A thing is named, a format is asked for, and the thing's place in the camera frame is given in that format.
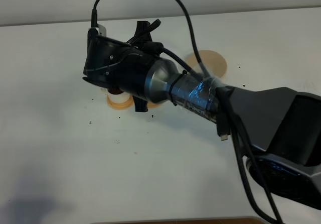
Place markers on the orange left coaster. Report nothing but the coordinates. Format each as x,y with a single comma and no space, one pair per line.
120,106

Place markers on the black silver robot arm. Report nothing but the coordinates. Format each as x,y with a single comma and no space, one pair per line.
278,130

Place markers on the orange right coaster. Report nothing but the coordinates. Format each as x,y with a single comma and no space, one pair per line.
152,105

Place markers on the white left teacup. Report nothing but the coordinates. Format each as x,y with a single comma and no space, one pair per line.
116,98

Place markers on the brown clay teapot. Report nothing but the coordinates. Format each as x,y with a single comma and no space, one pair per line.
115,91

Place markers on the beige teapot coaster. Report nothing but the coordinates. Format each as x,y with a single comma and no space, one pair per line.
213,62

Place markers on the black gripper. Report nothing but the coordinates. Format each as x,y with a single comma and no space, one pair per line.
113,64

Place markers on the orange coaster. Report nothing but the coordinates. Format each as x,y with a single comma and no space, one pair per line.
152,105
120,106

